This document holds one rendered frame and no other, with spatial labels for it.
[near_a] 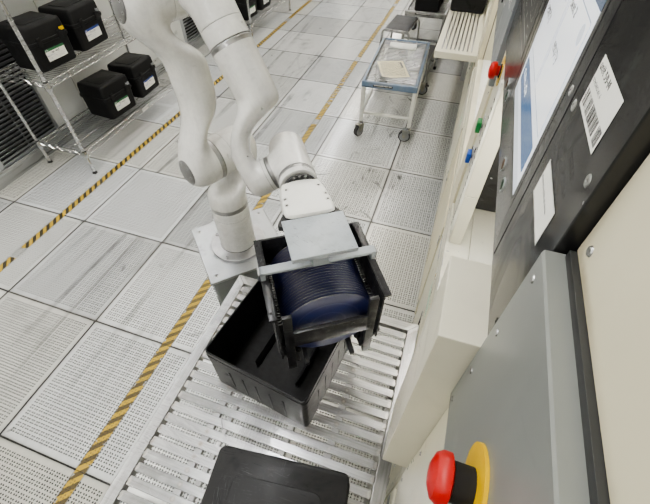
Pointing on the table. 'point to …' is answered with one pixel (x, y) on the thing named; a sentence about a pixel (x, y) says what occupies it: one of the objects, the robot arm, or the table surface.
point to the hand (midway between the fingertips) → (318, 240)
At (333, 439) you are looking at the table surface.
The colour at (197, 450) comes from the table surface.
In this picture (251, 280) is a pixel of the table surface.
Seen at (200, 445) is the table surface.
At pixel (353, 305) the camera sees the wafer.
